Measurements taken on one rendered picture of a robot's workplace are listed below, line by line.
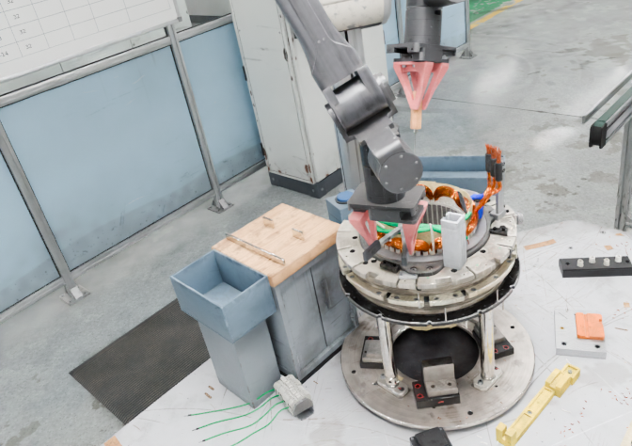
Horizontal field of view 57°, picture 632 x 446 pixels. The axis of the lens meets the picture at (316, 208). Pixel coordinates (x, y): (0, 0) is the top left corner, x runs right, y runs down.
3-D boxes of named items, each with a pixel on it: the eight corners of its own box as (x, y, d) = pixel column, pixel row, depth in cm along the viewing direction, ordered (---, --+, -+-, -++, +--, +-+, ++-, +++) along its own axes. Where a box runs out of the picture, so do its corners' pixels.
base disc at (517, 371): (477, 469, 96) (477, 465, 96) (303, 376, 121) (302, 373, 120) (565, 327, 120) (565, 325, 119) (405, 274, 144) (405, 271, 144)
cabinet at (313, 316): (300, 387, 120) (275, 287, 107) (244, 350, 132) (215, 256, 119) (361, 332, 131) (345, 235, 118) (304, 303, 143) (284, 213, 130)
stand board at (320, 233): (274, 288, 107) (271, 278, 105) (213, 256, 119) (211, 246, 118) (346, 235, 118) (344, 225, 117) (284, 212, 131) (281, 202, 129)
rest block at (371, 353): (386, 343, 121) (385, 336, 120) (383, 363, 117) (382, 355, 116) (366, 343, 122) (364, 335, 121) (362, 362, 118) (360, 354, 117)
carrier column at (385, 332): (394, 392, 112) (382, 309, 101) (384, 388, 113) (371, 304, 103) (402, 384, 113) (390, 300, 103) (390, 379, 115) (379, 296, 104)
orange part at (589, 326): (604, 341, 115) (605, 337, 114) (576, 339, 116) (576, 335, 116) (601, 317, 120) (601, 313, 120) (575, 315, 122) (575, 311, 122)
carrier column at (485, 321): (491, 385, 109) (488, 298, 99) (479, 380, 111) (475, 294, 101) (497, 376, 111) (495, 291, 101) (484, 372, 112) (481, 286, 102)
